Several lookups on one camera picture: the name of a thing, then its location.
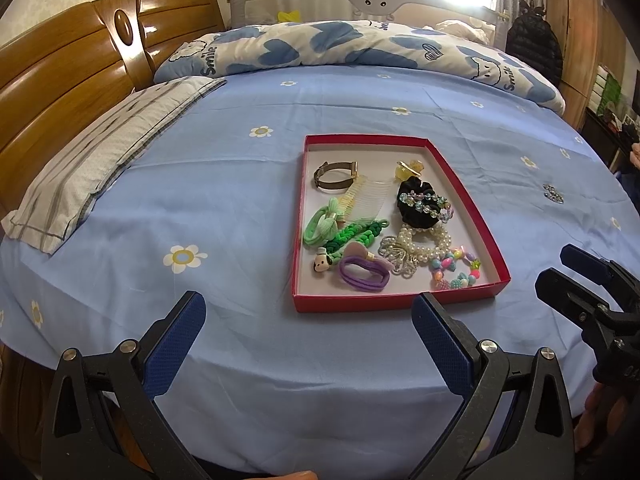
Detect blue heart print quilt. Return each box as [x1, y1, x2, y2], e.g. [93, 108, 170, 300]
[152, 19, 567, 113]

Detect red cardboard box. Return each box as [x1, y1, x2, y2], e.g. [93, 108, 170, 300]
[291, 134, 512, 314]

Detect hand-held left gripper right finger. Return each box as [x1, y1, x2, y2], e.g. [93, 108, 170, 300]
[407, 291, 583, 480]

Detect wooden wardrobe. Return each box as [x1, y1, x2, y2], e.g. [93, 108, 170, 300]
[545, 0, 621, 131]

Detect blue floral bedsheet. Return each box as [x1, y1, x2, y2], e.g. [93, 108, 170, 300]
[0, 62, 626, 480]

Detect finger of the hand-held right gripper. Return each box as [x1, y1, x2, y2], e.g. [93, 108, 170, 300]
[559, 243, 640, 312]
[534, 267, 626, 347]

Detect yellow floral hair claw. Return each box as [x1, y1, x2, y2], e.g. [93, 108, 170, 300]
[394, 159, 425, 182]

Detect white crumpled cloth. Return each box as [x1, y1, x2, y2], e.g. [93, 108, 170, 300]
[435, 19, 488, 43]

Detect silver butterfly hair clip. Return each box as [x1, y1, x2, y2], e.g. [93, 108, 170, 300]
[379, 237, 421, 277]

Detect olive gold wristwatch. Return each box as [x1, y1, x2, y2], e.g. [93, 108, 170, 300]
[313, 161, 361, 192]

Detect dark side cabinet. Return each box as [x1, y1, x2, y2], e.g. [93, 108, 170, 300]
[582, 107, 640, 171]

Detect light green hair tie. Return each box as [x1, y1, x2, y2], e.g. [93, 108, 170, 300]
[302, 197, 351, 248]

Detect black padded jacket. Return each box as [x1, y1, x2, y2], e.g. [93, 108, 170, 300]
[505, 7, 563, 91]

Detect colourful bead bracelet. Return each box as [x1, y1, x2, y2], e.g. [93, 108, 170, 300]
[429, 245, 483, 292]

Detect crystal bead bracelet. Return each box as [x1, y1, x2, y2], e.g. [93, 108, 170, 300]
[400, 191, 453, 223]

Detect dog charm hair tie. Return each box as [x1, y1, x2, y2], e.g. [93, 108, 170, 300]
[311, 242, 351, 277]

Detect wooden headboard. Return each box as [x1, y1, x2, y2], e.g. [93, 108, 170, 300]
[0, 0, 226, 216]

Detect purple hair tie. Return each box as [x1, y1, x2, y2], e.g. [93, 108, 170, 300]
[338, 255, 391, 293]

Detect grey striped pillow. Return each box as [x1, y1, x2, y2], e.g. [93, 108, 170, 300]
[0, 76, 228, 256]

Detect green braided hair tie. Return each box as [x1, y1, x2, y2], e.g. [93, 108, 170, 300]
[322, 216, 390, 257]

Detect person's right hand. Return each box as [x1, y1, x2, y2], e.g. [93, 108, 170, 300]
[575, 385, 608, 453]

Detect clear plastic hair comb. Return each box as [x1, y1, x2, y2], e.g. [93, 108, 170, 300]
[336, 176, 393, 222]

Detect black scrunchie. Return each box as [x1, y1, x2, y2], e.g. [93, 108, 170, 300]
[397, 177, 443, 231]

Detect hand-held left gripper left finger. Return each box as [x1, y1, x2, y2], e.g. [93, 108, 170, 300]
[40, 290, 216, 480]

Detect white pearl bracelet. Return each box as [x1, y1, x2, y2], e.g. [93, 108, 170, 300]
[397, 222, 451, 263]

